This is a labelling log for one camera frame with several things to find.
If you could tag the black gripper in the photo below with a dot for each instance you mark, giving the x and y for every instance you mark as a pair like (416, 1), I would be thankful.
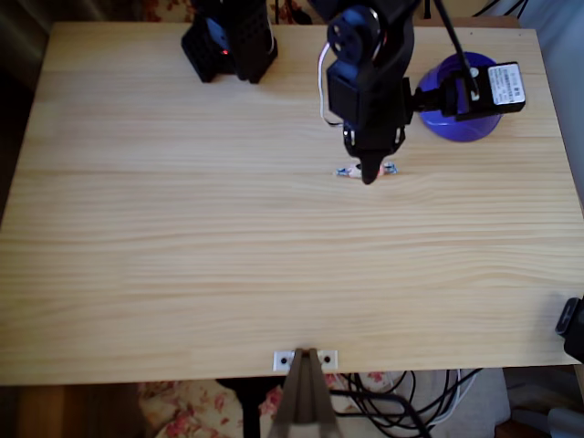
(370, 152)

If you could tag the candy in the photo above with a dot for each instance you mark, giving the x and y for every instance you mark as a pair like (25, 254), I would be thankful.
(347, 172)

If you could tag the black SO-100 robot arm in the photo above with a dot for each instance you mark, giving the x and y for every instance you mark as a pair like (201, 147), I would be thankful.
(392, 36)

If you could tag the purple plastic bowl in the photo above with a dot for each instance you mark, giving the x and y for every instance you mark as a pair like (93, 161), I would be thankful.
(456, 130)

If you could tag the white fabric cushion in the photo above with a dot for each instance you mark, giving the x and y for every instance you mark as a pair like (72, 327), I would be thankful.
(483, 401)

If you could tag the black stand pole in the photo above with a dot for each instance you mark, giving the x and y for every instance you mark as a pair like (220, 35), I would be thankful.
(248, 406)

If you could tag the floral fabric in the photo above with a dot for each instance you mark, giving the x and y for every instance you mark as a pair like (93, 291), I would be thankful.
(182, 410)

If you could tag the white metal bracket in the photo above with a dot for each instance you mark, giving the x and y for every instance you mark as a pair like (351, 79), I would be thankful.
(279, 360)

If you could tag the grey camera stand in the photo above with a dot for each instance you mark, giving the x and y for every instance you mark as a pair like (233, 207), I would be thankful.
(303, 401)

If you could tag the black camera at table edge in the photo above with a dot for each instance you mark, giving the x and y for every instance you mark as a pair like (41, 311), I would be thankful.
(572, 328)

